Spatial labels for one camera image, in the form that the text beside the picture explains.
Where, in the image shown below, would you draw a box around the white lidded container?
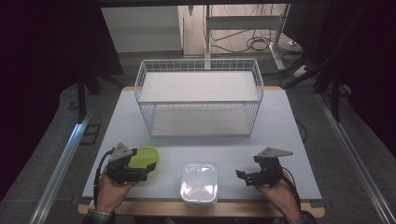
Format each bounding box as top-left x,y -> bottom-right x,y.
179,163 -> 219,205

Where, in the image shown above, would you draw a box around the white metal desk frame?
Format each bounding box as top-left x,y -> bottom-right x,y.
203,3 -> 291,71

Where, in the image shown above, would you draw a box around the white wire shelf rack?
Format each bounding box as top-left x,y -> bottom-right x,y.
134,58 -> 265,138

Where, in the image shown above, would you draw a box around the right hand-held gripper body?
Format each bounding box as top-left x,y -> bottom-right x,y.
252,147 -> 294,189

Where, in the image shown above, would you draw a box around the green plastic bowl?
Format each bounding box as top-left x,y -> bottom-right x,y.
128,146 -> 161,171

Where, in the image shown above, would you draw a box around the black metal stand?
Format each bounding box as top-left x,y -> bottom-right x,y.
76,66 -> 126,124
281,52 -> 345,123

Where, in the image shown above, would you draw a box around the thin black table cable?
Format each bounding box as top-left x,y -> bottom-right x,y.
294,119 -> 309,145

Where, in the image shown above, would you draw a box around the person's left hand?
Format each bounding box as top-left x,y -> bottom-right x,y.
93,167 -> 138,215

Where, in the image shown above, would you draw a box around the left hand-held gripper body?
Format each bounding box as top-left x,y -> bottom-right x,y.
106,142 -> 149,185

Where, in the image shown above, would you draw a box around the white panel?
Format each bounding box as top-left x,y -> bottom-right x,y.
100,6 -> 183,54

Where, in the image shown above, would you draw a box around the person's right hand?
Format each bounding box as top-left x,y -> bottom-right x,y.
255,172 -> 303,222

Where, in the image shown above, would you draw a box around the black floor cables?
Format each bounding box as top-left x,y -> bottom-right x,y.
210,29 -> 302,54

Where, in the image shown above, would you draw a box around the white power strip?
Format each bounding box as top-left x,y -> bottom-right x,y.
291,64 -> 310,78

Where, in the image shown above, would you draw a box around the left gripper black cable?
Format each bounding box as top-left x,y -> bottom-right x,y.
92,147 -> 116,209

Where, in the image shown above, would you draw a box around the aluminium rail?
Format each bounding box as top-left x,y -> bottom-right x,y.
315,92 -> 396,224
28,109 -> 95,224

